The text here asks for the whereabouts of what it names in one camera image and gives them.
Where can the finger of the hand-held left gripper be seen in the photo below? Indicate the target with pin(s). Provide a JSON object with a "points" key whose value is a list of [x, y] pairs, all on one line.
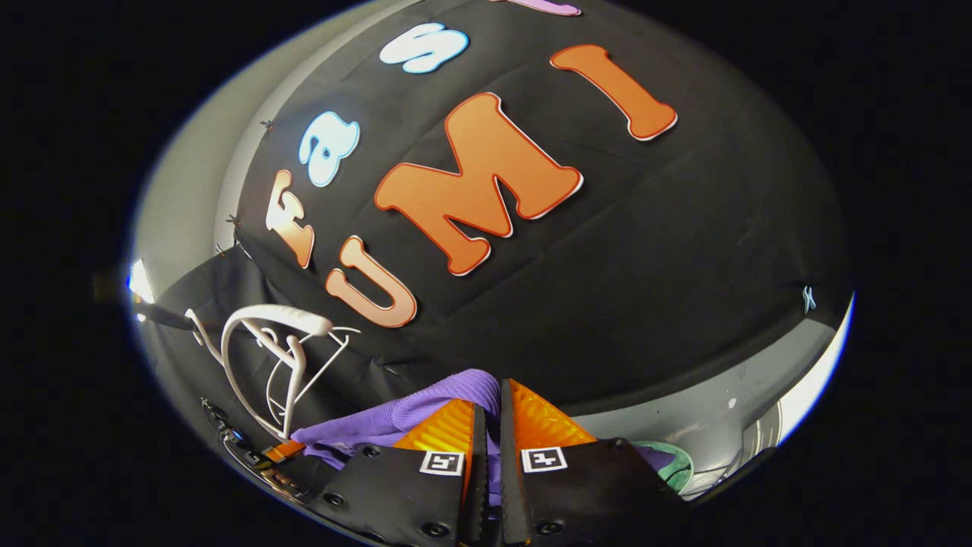
{"points": [[285, 450]]}

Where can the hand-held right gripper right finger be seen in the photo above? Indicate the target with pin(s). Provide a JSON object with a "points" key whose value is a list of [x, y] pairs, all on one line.
{"points": [[507, 471]]}

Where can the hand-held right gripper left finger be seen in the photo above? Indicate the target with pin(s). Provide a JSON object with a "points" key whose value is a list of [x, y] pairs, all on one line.
{"points": [[477, 471]]}

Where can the purple ribbed shirt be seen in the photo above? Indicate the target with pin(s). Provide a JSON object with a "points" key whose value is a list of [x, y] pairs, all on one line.
{"points": [[410, 414]]}

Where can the green laundry hamper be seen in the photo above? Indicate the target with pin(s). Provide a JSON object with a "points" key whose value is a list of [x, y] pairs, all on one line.
{"points": [[680, 471]]}

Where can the white clothes hanger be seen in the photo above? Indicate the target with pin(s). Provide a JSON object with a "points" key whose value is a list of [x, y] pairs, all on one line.
{"points": [[281, 313], [345, 343]]}

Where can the black clothes rack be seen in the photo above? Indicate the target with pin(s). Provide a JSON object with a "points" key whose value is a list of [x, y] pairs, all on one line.
{"points": [[167, 317]]}

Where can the black backdrop cloth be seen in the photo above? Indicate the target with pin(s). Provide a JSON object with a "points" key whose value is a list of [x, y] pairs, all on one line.
{"points": [[645, 266]]}

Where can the pale blue clip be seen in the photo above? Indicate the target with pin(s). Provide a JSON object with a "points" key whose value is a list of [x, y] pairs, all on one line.
{"points": [[809, 298]]}

